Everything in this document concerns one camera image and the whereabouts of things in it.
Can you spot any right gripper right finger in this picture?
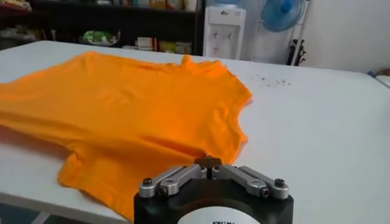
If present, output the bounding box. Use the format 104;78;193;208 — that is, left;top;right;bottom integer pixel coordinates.
209;155;289;200

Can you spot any pale green medicine box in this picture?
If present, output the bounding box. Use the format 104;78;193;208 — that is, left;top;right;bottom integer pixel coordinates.
175;41;193;55

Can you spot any black shelf unit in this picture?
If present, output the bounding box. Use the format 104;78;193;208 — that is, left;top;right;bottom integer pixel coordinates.
0;0;207;57

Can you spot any white water dispenser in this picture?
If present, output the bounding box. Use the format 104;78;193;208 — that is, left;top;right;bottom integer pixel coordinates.
203;5;247;61

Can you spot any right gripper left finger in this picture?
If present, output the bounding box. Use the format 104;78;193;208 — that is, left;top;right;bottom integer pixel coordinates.
139;155;211;198

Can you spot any blue upright water jug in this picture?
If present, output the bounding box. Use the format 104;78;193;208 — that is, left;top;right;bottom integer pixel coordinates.
213;0;241;7

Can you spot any black tripod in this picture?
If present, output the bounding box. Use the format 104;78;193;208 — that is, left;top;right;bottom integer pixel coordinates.
286;38;307;66

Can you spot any orange t-shirt with white print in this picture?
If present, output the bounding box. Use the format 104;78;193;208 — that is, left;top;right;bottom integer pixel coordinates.
0;51;254;222

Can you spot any large white table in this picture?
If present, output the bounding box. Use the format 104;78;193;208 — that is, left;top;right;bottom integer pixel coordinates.
0;40;390;224

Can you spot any bowl with green packets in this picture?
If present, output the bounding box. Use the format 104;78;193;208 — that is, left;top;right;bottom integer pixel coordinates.
79;29;121;47

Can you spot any red white medicine box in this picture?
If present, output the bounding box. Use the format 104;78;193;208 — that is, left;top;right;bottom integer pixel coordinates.
136;37;159;51

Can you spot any white metal jug rack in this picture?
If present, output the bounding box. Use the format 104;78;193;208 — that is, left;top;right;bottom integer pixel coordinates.
249;0;311;66

